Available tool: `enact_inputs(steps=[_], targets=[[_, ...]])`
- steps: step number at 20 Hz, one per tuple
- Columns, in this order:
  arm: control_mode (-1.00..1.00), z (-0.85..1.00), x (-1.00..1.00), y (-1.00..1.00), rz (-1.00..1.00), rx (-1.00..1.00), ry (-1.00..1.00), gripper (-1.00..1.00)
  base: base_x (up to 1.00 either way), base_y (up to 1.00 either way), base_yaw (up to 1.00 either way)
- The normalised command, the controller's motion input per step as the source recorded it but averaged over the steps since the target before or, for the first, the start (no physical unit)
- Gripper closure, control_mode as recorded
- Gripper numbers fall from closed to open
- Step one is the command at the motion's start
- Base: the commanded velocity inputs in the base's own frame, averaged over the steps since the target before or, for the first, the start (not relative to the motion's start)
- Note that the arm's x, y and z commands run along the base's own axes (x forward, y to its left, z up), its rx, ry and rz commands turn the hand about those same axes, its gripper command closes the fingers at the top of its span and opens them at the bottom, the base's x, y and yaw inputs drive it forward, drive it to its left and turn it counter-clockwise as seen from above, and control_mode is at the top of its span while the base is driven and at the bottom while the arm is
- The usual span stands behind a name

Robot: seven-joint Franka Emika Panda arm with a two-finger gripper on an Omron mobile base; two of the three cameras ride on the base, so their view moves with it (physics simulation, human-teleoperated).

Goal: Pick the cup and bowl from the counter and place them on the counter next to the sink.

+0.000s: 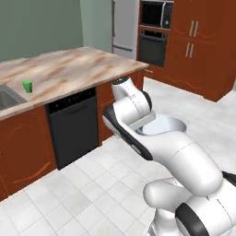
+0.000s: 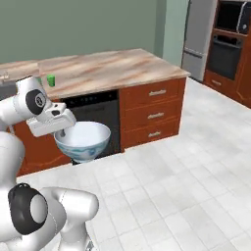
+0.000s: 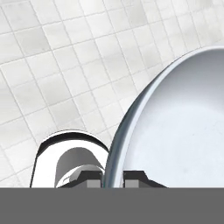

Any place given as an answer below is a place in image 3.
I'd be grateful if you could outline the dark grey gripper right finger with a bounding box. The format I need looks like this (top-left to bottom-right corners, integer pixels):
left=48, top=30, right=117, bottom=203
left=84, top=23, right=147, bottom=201
left=122, top=170, right=168, bottom=189

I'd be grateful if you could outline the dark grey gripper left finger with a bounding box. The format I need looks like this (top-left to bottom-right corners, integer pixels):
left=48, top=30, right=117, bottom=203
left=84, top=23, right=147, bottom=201
left=59, top=170, right=104, bottom=189

